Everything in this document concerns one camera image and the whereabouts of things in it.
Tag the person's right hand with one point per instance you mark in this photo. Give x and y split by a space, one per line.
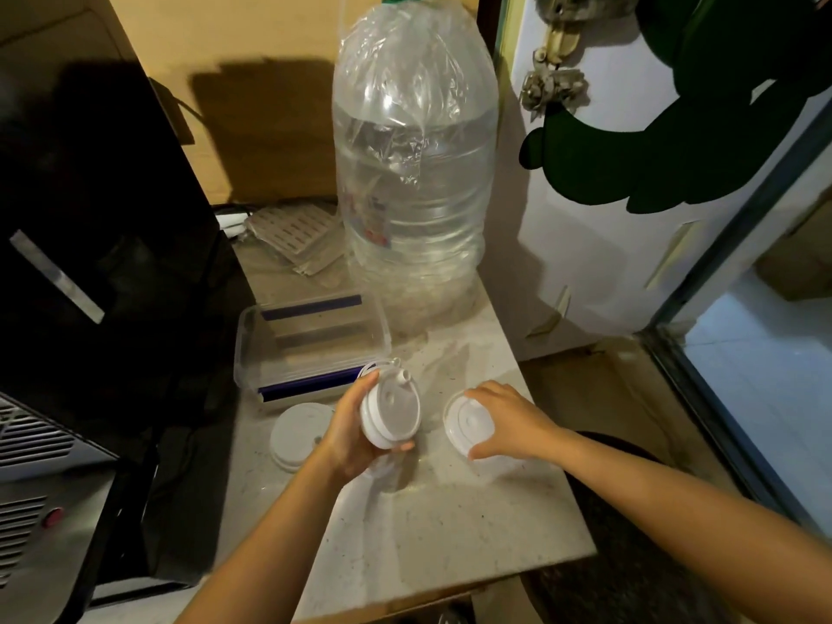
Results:
523 425

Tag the person's left hand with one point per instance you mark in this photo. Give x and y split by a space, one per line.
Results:
341 441

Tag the white cup lid with tab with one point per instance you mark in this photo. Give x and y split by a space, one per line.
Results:
393 406

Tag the clear plastic box blue clips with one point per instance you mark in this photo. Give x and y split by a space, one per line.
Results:
312 344

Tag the person's left forearm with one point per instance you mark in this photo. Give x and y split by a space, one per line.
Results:
273 545

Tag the person's right forearm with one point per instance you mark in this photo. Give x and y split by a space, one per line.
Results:
682 506

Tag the black round bin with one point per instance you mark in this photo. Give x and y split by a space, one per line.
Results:
617 558

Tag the white door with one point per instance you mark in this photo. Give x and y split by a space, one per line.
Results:
585 253

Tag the large clear water bottle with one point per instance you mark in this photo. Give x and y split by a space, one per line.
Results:
416 207

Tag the large silver drip tray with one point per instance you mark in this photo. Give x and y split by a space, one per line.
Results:
39 565

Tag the black coffee machine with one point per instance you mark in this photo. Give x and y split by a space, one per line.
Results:
97 188

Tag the beige hanging hook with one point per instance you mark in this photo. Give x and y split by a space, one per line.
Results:
559 42

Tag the grey metal door latch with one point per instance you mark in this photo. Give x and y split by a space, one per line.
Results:
585 5

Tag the dark metal door frame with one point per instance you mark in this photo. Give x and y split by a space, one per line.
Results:
715 409

